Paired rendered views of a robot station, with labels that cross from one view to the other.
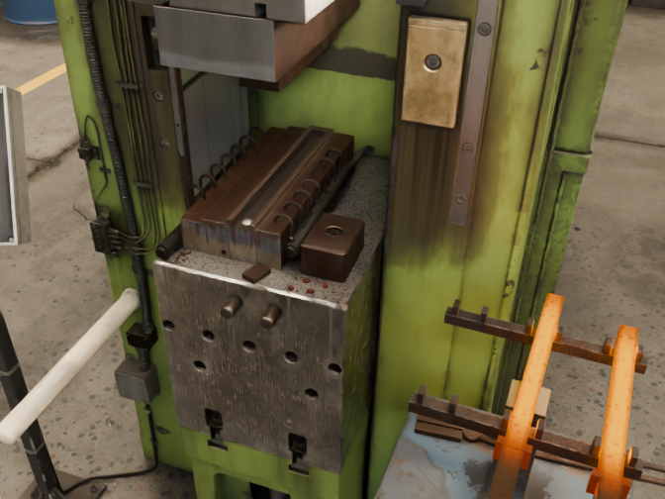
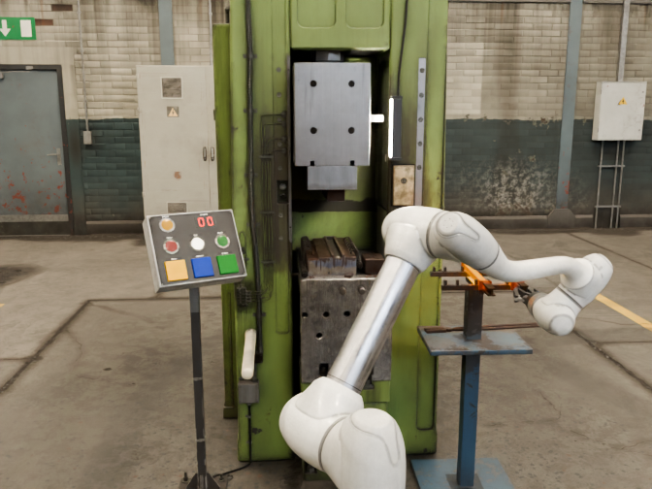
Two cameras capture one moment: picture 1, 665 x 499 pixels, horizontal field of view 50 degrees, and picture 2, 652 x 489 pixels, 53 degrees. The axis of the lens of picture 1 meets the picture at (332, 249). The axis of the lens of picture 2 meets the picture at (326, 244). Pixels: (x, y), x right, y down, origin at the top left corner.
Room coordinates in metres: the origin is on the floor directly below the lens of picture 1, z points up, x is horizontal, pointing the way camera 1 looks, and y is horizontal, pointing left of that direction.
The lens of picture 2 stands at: (-1.31, 1.25, 1.58)
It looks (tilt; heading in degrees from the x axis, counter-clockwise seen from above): 12 degrees down; 336
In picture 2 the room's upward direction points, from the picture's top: straight up
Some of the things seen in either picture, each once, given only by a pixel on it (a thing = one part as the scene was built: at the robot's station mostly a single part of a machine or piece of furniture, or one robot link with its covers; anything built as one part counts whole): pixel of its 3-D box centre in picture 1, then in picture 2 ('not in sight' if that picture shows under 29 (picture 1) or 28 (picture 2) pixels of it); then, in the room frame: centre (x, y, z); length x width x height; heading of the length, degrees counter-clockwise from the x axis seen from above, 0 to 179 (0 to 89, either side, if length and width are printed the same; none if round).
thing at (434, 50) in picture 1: (432, 72); (403, 185); (1.09, -0.15, 1.27); 0.09 x 0.02 x 0.17; 71
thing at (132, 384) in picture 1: (138, 379); (248, 390); (1.29, 0.49, 0.36); 0.09 x 0.07 x 0.12; 71
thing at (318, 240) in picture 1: (333, 246); (373, 263); (1.06, 0.00, 0.95); 0.12 x 0.08 x 0.06; 161
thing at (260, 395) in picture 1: (303, 290); (340, 310); (1.26, 0.06, 0.69); 0.56 x 0.38 x 0.45; 161
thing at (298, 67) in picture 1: (291, 45); (332, 189); (1.29, 0.08, 1.24); 0.30 x 0.07 x 0.06; 161
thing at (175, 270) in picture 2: not in sight; (176, 271); (1.03, 0.83, 1.01); 0.07 x 0.05 x 0.07; 96
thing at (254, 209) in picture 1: (286, 172); (333, 245); (1.26, 0.10, 0.99); 0.42 x 0.05 x 0.01; 161
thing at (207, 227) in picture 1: (275, 185); (327, 254); (1.26, 0.12, 0.96); 0.42 x 0.20 x 0.09; 161
